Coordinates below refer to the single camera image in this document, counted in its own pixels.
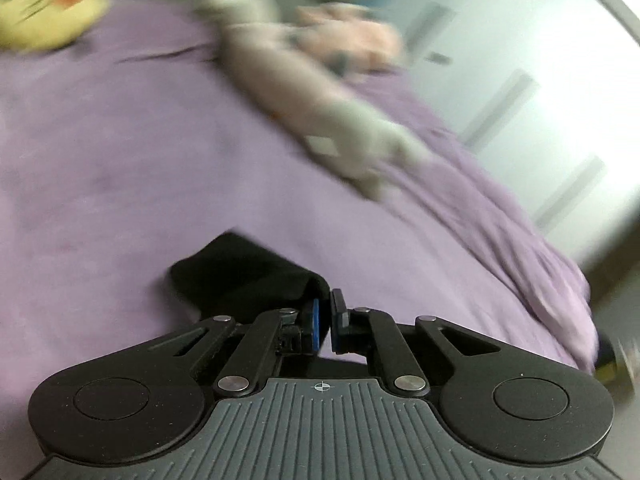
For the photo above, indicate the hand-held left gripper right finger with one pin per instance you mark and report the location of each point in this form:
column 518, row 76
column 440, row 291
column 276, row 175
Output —
column 336, row 327

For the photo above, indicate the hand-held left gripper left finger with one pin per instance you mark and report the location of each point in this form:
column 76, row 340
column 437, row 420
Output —
column 316, row 327

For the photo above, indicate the small black garment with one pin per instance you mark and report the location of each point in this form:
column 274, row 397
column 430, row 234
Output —
column 240, row 275

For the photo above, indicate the purple blanket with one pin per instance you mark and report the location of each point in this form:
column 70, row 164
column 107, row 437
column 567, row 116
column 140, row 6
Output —
column 150, row 170

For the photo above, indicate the white plush toy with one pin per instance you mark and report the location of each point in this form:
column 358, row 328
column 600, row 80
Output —
column 295, row 90

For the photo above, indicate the pink plush toy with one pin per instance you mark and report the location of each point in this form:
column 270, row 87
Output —
column 360, row 35

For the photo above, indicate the white wardrobe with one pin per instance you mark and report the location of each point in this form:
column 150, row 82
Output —
column 525, row 60

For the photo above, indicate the yellow plush pillow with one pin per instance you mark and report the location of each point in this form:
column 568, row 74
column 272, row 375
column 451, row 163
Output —
column 45, row 7

